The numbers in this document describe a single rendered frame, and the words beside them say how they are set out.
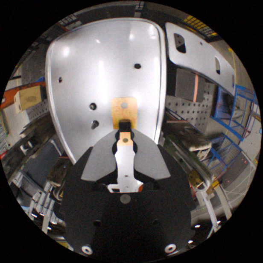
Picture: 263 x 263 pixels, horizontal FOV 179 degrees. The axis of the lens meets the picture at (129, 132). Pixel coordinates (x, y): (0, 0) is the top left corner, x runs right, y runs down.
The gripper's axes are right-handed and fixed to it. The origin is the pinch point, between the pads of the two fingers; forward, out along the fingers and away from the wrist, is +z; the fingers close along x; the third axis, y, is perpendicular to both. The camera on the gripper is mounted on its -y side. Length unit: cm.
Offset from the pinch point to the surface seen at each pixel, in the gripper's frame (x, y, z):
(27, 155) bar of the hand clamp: -18.2, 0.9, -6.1
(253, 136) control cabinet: 780, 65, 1
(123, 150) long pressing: -0.5, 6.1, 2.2
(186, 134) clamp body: 13.4, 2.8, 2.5
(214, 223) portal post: 308, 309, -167
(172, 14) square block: 8.9, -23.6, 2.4
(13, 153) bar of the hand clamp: -18.6, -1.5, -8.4
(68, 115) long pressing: -10.4, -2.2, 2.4
